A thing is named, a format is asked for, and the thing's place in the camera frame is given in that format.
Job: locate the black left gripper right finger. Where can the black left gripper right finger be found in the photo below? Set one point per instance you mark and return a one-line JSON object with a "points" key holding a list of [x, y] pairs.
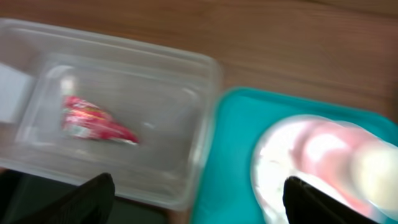
{"points": [[304, 204]]}

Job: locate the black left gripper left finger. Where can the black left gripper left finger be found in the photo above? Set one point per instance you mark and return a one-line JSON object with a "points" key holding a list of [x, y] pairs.
{"points": [[90, 203]]}

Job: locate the large pink plate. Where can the large pink plate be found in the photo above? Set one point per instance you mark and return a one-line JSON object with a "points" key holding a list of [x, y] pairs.
{"points": [[272, 164]]}

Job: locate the small pink bowl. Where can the small pink bowl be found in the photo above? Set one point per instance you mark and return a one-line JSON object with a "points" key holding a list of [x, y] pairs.
{"points": [[324, 149]]}

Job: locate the cream paper cup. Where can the cream paper cup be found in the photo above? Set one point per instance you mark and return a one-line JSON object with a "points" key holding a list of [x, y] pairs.
{"points": [[374, 173]]}

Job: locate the red snack wrapper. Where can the red snack wrapper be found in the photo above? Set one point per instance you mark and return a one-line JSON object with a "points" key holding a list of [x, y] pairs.
{"points": [[84, 120]]}

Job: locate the black rectangular tray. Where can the black rectangular tray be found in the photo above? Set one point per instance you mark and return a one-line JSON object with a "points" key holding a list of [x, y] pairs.
{"points": [[22, 194]]}

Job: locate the teal serving tray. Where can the teal serving tray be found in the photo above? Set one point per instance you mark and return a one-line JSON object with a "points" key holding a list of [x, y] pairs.
{"points": [[225, 195]]}

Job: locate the clear plastic bin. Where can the clear plastic bin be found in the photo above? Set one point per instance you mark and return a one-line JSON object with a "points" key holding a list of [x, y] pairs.
{"points": [[165, 96]]}

